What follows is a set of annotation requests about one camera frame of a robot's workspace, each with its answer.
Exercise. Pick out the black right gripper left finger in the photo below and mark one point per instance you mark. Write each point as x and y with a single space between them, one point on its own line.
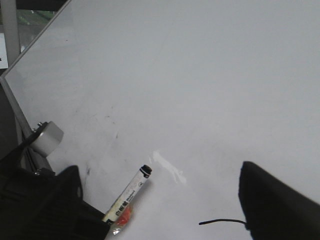
47 207

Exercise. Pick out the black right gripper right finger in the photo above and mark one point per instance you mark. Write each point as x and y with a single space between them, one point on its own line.
273 210

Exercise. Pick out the black whiteboard marker with magnet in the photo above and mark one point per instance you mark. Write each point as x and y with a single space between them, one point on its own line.
121 211

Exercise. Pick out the white whiteboard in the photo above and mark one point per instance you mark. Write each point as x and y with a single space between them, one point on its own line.
191 88

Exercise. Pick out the grey cylindrical knob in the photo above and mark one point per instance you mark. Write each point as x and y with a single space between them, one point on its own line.
48 137

